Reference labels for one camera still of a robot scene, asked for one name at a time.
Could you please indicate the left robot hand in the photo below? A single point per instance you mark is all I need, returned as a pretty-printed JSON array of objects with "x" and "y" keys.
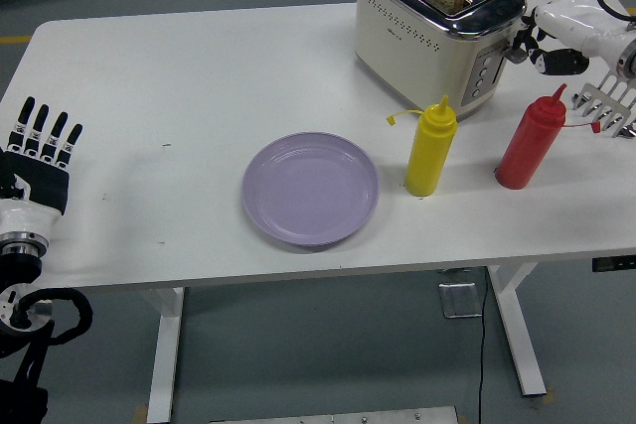
[{"x": 37, "y": 183}]

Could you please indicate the purple plate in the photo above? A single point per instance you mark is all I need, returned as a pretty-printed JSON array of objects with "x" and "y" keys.
[{"x": 310, "y": 190}]

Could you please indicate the cream and chrome toaster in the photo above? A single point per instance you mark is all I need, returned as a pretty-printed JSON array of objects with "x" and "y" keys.
[{"x": 407, "y": 46}]

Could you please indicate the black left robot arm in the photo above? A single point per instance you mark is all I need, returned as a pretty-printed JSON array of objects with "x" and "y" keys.
[{"x": 17, "y": 272}]

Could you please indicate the small metal floor plate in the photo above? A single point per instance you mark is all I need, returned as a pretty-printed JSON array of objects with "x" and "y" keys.
[{"x": 459, "y": 301}]

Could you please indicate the white table leg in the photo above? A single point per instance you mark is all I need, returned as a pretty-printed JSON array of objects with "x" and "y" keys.
[
  {"x": 522, "y": 344},
  {"x": 164, "y": 354}
]

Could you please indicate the yellow squeeze bottle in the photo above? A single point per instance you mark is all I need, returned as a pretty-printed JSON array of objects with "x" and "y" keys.
[{"x": 427, "y": 156}]

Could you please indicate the red squeeze bottle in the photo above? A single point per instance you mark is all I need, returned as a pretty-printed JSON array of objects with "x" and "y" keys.
[{"x": 526, "y": 151}]

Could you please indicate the metal toast rack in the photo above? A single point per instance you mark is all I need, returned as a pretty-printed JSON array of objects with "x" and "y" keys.
[{"x": 608, "y": 96}]

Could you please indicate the black table control panel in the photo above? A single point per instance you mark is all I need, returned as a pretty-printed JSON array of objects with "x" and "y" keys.
[{"x": 616, "y": 263}]

